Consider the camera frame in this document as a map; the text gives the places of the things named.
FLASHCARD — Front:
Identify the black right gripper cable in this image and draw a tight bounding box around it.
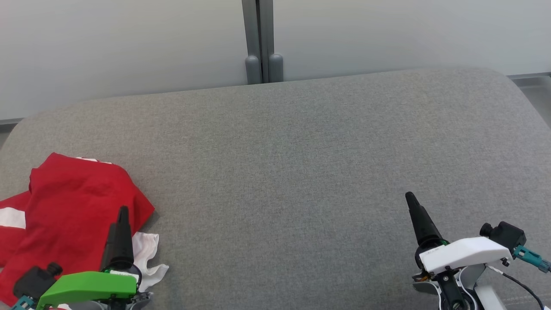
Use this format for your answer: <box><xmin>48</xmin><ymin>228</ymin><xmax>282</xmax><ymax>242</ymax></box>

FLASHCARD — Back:
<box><xmin>486</xmin><ymin>265</ymin><xmax>545</xmax><ymax>310</ymax></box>

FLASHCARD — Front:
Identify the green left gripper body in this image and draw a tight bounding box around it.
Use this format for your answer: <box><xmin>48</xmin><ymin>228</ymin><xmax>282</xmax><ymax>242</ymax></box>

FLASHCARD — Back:
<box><xmin>37</xmin><ymin>265</ymin><xmax>153</xmax><ymax>310</ymax></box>

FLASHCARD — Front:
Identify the grey fabric sofa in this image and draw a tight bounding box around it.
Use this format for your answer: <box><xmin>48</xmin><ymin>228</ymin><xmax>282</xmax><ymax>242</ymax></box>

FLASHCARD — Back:
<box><xmin>0</xmin><ymin>67</ymin><xmax>551</xmax><ymax>310</ymax></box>

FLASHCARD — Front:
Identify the teal camera connector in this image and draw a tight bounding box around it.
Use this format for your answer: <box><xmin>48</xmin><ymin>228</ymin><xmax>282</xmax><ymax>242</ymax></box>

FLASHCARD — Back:
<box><xmin>512</xmin><ymin>245</ymin><xmax>551</xmax><ymax>273</ymax></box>
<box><xmin>10</xmin><ymin>295</ymin><xmax>37</xmax><ymax>310</ymax></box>

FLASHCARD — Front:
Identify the teal right camera connector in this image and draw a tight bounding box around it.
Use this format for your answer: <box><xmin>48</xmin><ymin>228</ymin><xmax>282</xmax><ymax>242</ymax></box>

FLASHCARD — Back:
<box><xmin>512</xmin><ymin>245</ymin><xmax>551</xmax><ymax>273</ymax></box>

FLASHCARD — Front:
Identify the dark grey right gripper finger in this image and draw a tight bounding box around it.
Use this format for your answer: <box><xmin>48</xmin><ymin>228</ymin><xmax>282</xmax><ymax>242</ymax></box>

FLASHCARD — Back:
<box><xmin>406</xmin><ymin>192</ymin><xmax>444</xmax><ymax>249</ymax></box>

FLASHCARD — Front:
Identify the teal left camera connector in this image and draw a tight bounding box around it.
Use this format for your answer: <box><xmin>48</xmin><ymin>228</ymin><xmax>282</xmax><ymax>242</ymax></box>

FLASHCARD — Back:
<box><xmin>10</xmin><ymin>295</ymin><xmax>37</xmax><ymax>310</ymax></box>

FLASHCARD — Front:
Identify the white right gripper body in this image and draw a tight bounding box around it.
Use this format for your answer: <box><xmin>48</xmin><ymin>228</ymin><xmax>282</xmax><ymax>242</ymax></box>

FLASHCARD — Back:
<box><xmin>412</xmin><ymin>236</ymin><xmax>513</xmax><ymax>310</ymax></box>

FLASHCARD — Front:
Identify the red jersey with number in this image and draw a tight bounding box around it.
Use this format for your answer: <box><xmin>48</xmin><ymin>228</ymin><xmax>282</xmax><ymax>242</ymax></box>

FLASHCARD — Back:
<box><xmin>0</xmin><ymin>153</ymin><xmax>169</xmax><ymax>307</ymax></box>

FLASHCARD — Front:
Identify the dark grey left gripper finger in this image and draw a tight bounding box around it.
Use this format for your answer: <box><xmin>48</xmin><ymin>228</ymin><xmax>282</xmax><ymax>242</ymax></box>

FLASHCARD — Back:
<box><xmin>113</xmin><ymin>206</ymin><xmax>134</xmax><ymax>271</ymax></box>
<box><xmin>101</xmin><ymin>223</ymin><xmax>118</xmax><ymax>271</ymax></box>

